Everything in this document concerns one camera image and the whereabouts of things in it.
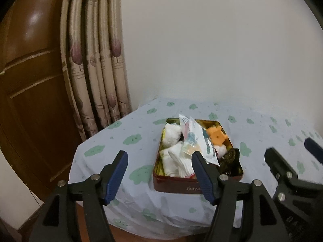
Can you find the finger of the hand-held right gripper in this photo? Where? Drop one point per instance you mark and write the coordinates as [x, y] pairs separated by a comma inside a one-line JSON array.
[[313, 146], [277, 162]]

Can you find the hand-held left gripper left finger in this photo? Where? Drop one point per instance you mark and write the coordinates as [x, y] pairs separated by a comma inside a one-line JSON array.
[[117, 174]]

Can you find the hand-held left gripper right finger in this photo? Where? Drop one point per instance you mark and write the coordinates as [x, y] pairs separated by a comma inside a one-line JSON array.
[[203, 179]]

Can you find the white knit glove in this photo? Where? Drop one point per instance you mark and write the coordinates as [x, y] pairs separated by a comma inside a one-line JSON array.
[[184, 165]]

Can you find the gold metal tray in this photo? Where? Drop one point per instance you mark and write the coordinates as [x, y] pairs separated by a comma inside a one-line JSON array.
[[176, 184]]

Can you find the dark patterned pouch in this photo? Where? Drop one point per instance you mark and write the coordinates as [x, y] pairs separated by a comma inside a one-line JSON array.
[[229, 157]]

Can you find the white and teal wipes pack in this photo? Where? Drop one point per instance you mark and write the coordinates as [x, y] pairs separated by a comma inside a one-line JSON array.
[[199, 136]]

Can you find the orange plush toy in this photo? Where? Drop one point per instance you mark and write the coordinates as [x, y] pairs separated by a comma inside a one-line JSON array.
[[217, 136]]

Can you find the white fluffy plush toy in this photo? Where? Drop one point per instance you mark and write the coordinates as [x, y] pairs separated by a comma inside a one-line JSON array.
[[171, 133]]

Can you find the beige patterned curtain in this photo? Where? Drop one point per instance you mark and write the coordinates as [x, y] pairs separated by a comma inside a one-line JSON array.
[[101, 68]]

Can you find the brown wooden door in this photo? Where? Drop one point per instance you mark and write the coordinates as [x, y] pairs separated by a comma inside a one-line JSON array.
[[32, 93]]

